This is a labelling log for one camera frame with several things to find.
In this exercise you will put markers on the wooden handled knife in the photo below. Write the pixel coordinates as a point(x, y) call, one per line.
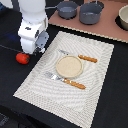
point(80, 56)

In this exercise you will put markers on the red tomato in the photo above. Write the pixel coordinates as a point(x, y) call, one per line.
point(22, 58)

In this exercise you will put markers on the grey frying pan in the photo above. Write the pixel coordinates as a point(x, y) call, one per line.
point(67, 9)

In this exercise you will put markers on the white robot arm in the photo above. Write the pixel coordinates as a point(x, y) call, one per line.
point(33, 11)

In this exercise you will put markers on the wooden handled fork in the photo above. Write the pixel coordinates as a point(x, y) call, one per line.
point(67, 81)

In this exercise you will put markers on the round beige plate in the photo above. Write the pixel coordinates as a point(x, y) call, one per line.
point(69, 66)

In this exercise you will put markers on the grey cooking pot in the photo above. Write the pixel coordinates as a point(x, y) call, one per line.
point(90, 13)

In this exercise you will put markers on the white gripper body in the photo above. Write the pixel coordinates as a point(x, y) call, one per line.
point(33, 36)

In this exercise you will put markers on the beige bowl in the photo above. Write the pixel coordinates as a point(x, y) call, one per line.
point(123, 14)

